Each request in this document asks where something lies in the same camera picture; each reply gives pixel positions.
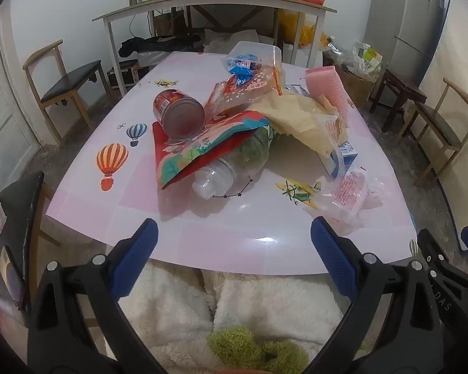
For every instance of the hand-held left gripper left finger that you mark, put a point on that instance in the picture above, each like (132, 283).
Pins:
(136, 257)

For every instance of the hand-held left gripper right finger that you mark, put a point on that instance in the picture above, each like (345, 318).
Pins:
(333, 257)

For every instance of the clear bottle with green label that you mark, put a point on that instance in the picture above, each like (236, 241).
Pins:
(218, 175)

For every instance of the blue plastic bag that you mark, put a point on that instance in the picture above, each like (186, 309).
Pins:
(241, 71)

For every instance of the clear plastic container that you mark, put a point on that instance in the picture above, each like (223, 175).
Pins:
(265, 52)

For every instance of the clear wrapper with red print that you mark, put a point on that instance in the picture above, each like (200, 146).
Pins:
(349, 194)
(333, 128)

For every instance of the blue white carton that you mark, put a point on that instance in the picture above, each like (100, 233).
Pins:
(341, 159)

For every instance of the black padded wooden chair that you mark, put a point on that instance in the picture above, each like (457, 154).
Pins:
(15, 218)

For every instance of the wooden chair with black seat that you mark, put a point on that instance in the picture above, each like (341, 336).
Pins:
(70, 78)
(440, 120)

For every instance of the red patterned snack bag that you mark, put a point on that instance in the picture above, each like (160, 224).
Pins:
(202, 144)

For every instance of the beige paper bag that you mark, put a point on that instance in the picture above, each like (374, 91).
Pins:
(292, 113)

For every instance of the red tin can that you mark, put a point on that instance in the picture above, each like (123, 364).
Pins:
(171, 103)

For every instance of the small blue white packet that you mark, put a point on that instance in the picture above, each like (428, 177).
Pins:
(298, 90)

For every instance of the cardboard box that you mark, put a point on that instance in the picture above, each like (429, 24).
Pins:
(355, 85)
(164, 23)

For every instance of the pink ribbed packet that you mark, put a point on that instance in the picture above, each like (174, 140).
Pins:
(327, 83)

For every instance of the dark wooden stool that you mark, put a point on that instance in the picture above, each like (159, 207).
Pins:
(401, 83)

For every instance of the white door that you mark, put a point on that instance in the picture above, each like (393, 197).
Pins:
(7, 132)

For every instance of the clear snack bag red label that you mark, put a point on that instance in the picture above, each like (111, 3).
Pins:
(234, 93)

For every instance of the white box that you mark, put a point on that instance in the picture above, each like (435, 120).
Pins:
(152, 58)

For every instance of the clear plastic bags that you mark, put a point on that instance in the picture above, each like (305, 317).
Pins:
(347, 56)

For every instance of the green white carton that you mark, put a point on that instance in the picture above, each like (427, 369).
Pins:
(372, 57)

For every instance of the black cloth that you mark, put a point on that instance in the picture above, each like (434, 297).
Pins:
(140, 45)

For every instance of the yellow plastic bag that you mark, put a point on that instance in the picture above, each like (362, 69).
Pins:
(290, 25)
(312, 36)

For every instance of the grey refrigerator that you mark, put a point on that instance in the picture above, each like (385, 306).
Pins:
(413, 27)

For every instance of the white plastic sheet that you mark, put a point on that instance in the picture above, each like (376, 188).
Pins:
(234, 39)

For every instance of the wooden side table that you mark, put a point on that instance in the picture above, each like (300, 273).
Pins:
(218, 0)

